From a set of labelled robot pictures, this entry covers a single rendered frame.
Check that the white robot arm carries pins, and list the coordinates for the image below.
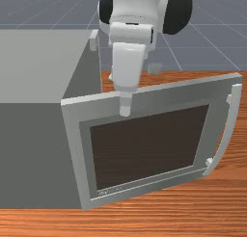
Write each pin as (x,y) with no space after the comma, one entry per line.
(141,5)

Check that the grey microwave oven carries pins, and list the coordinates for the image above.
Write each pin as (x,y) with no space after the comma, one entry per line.
(35,118)

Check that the grey microwave door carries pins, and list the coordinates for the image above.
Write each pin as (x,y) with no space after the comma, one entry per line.
(144,144)

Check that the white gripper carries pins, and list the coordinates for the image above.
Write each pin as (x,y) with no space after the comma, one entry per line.
(128,62)

